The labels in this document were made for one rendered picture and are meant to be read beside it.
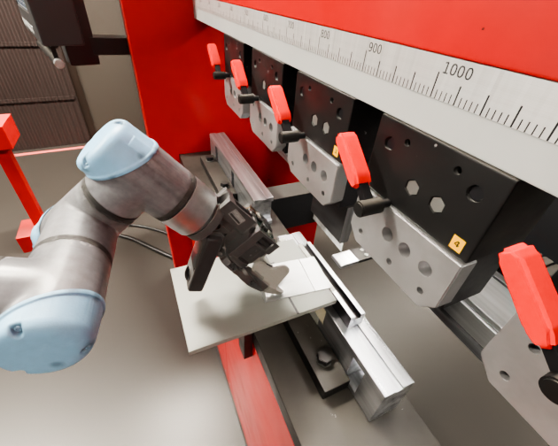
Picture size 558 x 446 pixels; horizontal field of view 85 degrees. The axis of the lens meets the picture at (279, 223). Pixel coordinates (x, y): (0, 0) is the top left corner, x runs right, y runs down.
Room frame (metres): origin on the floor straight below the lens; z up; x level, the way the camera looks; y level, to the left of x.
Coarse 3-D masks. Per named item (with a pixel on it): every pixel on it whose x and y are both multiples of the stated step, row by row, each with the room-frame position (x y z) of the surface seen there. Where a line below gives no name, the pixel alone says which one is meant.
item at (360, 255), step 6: (342, 252) 0.47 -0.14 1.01; (348, 252) 0.47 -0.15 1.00; (354, 252) 0.48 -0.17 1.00; (360, 252) 0.48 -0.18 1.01; (366, 252) 0.48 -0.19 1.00; (336, 258) 0.45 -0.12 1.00; (342, 258) 0.45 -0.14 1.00; (348, 258) 0.46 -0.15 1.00; (354, 258) 0.46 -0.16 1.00; (360, 258) 0.46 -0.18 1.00; (366, 258) 0.46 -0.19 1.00; (372, 258) 0.47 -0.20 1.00; (342, 264) 0.44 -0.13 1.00; (348, 264) 0.44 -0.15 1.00; (354, 264) 0.45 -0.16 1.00
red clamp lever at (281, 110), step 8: (272, 88) 0.50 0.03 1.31; (280, 88) 0.50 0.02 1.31; (272, 96) 0.49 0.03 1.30; (280, 96) 0.49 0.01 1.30; (272, 104) 0.49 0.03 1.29; (280, 104) 0.48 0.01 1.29; (280, 112) 0.47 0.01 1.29; (288, 112) 0.48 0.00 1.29; (280, 120) 0.46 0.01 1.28; (288, 120) 0.47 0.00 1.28; (288, 128) 0.46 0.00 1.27; (280, 136) 0.45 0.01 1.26; (288, 136) 0.44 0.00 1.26; (296, 136) 0.45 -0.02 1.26; (304, 136) 0.46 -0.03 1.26
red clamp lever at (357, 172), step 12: (348, 132) 0.34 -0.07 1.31; (348, 144) 0.32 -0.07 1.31; (348, 156) 0.31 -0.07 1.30; (360, 156) 0.31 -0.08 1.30; (348, 168) 0.30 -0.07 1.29; (360, 168) 0.30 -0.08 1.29; (348, 180) 0.30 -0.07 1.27; (360, 180) 0.29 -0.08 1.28; (360, 192) 0.28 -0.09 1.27; (360, 204) 0.27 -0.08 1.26; (372, 204) 0.27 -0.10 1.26; (384, 204) 0.28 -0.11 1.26; (360, 216) 0.26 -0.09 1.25
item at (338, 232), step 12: (312, 204) 0.48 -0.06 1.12; (336, 204) 0.42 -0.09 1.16; (324, 216) 0.44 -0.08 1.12; (336, 216) 0.41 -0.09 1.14; (348, 216) 0.39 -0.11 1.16; (324, 228) 0.44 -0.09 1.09; (336, 228) 0.40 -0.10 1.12; (348, 228) 0.40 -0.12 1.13; (336, 240) 0.41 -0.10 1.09; (348, 240) 0.40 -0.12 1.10
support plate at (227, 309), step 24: (288, 240) 0.50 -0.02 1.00; (216, 264) 0.41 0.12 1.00; (216, 288) 0.35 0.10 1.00; (240, 288) 0.36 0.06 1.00; (192, 312) 0.30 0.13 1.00; (216, 312) 0.30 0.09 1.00; (240, 312) 0.31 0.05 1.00; (264, 312) 0.31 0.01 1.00; (288, 312) 0.31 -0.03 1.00; (192, 336) 0.26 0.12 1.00; (216, 336) 0.26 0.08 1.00; (240, 336) 0.27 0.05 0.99
